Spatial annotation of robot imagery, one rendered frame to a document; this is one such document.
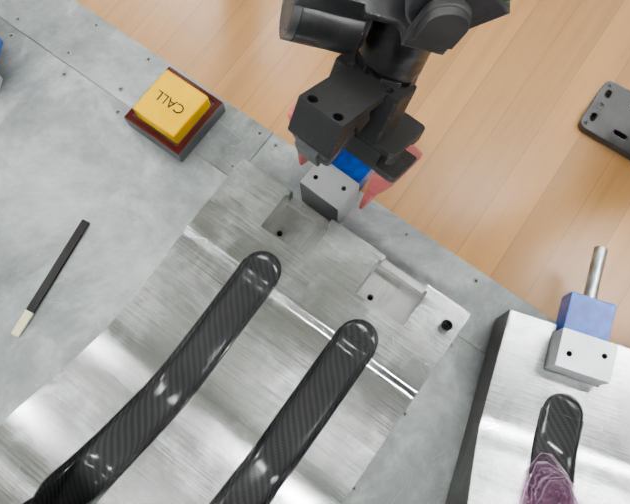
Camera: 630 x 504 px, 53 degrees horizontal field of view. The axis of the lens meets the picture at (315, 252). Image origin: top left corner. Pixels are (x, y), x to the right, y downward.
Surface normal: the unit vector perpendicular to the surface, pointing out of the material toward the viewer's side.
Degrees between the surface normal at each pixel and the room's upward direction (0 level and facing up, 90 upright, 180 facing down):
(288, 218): 0
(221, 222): 0
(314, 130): 61
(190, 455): 26
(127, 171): 0
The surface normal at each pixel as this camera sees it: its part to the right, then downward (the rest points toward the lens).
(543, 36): -0.01, -0.27
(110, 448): 0.31, -0.55
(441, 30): -0.06, 0.96
